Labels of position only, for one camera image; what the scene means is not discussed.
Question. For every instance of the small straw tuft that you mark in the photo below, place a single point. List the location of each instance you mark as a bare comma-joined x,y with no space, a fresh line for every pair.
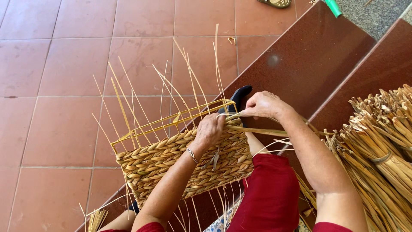
96,220

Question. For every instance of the person's right fingers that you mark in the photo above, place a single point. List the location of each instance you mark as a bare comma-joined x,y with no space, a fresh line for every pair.
249,108

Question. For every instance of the person's left fingers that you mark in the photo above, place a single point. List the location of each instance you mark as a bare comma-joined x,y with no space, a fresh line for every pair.
217,118

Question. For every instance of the small straw scrap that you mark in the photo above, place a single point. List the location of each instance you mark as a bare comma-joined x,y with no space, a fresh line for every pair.
232,40

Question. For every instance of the bundle of dried straw stalks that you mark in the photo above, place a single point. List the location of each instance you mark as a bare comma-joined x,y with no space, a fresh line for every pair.
376,154

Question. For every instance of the black sock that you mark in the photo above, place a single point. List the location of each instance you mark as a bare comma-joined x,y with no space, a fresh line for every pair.
236,98

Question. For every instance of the straw strand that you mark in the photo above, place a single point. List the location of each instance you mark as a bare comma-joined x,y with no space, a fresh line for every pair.
257,130

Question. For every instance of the woven straw basket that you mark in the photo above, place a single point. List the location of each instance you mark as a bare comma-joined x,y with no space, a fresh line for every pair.
180,154

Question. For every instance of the red trousers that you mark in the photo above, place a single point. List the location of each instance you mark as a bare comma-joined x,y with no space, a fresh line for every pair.
267,196

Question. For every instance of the person's left hand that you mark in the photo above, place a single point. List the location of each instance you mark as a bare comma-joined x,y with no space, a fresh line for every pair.
208,129

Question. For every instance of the person's right hand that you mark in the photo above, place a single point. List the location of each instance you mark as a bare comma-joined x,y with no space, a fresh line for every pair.
264,104

